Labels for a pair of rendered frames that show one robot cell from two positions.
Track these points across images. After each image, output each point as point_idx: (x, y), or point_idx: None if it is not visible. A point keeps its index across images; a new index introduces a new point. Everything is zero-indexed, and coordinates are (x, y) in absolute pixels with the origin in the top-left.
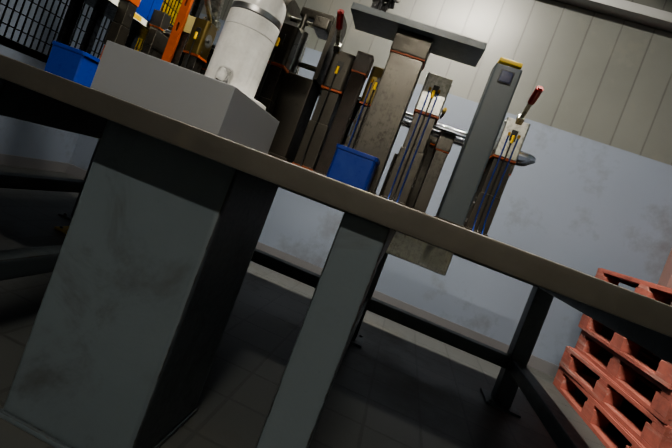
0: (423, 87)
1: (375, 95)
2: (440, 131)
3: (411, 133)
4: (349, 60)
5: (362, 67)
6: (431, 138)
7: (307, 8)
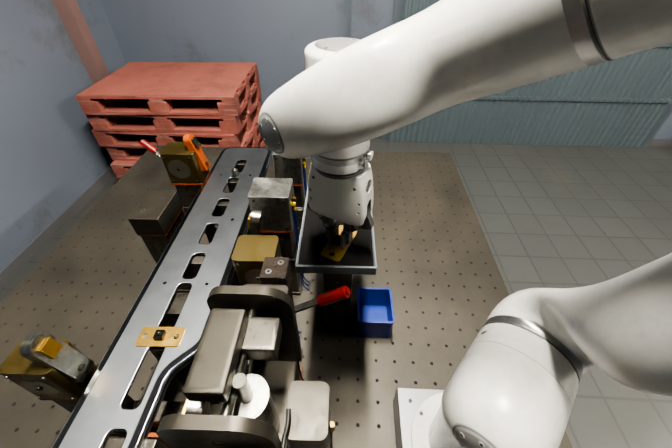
0: (290, 211)
1: (352, 274)
2: (217, 202)
3: (292, 244)
4: (289, 295)
5: (290, 278)
6: (177, 209)
7: (228, 378)
